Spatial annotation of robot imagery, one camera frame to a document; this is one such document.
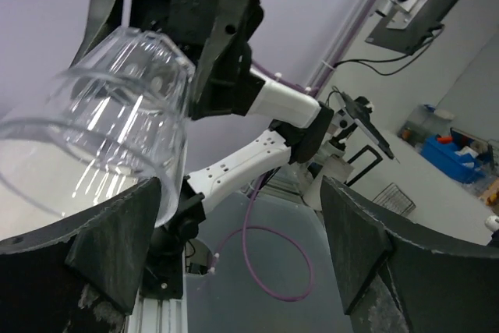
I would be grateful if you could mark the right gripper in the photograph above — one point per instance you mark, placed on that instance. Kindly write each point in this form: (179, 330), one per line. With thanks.
(213, 34)

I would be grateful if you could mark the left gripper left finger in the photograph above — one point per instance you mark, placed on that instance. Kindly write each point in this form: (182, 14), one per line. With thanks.
(80, 274)

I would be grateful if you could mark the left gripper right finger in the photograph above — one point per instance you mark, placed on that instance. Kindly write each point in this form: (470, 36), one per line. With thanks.
(394, 275)

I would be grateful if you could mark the blue storage bin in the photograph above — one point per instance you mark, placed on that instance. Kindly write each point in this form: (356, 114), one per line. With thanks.
(463, 168)

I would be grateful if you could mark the clear glass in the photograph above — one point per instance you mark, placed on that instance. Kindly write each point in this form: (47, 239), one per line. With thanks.
(115, 118)

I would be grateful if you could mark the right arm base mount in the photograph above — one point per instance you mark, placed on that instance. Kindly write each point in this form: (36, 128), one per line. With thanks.
(163, 272)

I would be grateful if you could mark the wall mounted monitor bracket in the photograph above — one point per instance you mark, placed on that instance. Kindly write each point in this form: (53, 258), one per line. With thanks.
(406, 24)

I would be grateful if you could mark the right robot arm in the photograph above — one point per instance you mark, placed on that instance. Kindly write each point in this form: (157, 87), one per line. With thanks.
(298, 124)

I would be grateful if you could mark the aluminium mounting rail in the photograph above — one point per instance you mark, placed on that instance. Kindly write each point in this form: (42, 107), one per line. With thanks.
(158, 316)

